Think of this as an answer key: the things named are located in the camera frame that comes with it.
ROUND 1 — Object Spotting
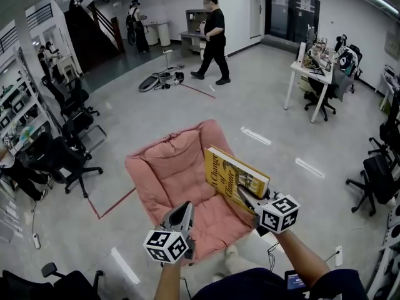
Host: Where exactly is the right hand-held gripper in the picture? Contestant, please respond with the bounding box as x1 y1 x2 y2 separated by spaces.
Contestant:
236 184 302 238

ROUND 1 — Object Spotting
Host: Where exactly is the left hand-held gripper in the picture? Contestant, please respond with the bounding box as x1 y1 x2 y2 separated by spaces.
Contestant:
142 201 196 264

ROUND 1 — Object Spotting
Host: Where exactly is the pink cushioned lounge chair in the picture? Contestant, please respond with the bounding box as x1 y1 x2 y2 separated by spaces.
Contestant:
124 119 256 266

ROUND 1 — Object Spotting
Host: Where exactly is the yellow book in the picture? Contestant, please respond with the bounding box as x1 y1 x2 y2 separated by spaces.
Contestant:
204 144 271 215

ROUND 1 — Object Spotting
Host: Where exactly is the person's left forearm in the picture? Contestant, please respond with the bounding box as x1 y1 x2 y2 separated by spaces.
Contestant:
153 259 188 300

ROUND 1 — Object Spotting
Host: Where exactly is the person's right forearm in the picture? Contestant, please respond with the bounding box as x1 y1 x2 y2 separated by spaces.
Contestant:
274 229 332 289

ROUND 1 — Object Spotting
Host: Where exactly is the person's right white shoe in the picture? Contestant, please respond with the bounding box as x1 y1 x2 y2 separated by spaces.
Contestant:
224 244 240 264

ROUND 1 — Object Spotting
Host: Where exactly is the person's right beige trouser leg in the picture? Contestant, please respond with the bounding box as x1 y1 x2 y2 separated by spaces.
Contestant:
224 248 260 276

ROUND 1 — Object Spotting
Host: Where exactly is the angled red floor tape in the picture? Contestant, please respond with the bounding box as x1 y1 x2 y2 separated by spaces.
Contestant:
86 186 138 221

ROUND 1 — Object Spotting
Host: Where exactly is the person's dark blue shirt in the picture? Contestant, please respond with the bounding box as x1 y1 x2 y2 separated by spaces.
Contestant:
192 267 369 300

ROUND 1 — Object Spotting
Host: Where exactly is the black screen device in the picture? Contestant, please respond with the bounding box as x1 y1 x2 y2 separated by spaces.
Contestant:
284 269 309 291

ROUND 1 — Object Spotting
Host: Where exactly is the straight red floor tape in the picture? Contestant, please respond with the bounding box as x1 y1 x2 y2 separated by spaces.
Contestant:
180 82 216 100

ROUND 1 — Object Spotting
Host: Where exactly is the black office chair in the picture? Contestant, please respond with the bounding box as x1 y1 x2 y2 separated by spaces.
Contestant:
27 131 104 199
0 261 106 300
303 76 338 122
345 154 400 218
348 44 364 94
367 94 400 165
41 74 101 118

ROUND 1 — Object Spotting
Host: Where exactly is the white office desk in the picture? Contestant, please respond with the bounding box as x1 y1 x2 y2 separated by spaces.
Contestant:
282 59 335 124

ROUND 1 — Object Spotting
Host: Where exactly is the grey oval board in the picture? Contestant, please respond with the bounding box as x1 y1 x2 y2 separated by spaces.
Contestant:
137 72 163 93

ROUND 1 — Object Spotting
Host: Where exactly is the grey jacket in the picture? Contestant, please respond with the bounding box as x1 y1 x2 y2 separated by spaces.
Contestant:
331 67 356 103

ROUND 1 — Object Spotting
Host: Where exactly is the black chair chrome sled base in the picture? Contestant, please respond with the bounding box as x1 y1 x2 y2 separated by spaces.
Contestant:
61 111 109 161

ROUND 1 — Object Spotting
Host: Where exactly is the white storage rack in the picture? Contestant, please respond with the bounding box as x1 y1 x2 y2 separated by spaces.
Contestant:
367 242 400 300

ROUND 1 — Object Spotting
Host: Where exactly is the white upright box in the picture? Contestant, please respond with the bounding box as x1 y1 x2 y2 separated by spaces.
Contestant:
296 41 307 64

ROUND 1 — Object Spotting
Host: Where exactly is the pile of desk clutter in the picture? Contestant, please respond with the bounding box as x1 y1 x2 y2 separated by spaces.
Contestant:
301 36 337 74

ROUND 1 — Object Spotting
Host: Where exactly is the black white patterned backpack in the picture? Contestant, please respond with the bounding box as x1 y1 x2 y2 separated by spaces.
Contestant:
337 45 357 73

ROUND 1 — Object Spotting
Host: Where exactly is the black computer monitor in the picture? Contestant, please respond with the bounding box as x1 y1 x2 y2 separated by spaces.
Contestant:
306 25 317 54

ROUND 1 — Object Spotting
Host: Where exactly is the grey hutch desk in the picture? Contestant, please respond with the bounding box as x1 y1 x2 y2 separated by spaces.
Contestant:
179 9 219 59

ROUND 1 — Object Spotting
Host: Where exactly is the black glass double door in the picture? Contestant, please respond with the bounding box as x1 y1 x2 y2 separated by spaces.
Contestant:
264 0 322 46

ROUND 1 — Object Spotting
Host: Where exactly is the white round bin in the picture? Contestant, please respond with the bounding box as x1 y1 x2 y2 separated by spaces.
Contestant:
157 21 172 47

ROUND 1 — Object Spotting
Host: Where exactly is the white door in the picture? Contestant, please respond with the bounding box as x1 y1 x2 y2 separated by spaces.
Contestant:
249 0 263 40

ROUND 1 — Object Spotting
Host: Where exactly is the white plastic stool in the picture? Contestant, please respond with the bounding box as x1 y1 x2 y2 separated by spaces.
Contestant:
57 54 81 81

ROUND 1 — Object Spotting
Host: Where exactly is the white metal shelf rack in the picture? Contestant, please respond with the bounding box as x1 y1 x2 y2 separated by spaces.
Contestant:
0 47 62 156

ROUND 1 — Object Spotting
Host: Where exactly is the dark staircase with wooden railing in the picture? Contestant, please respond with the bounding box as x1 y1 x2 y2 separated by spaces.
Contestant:
63 0 126 74

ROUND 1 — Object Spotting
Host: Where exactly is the black cable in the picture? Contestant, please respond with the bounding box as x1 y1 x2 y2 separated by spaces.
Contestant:
267 242 282 273

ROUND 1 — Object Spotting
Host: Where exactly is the pile of cables and gear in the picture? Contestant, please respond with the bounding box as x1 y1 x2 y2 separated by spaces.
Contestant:
154 63 186 91

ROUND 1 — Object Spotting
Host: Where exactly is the beige wall panel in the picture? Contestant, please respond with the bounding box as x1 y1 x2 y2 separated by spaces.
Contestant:
384 29 400 58

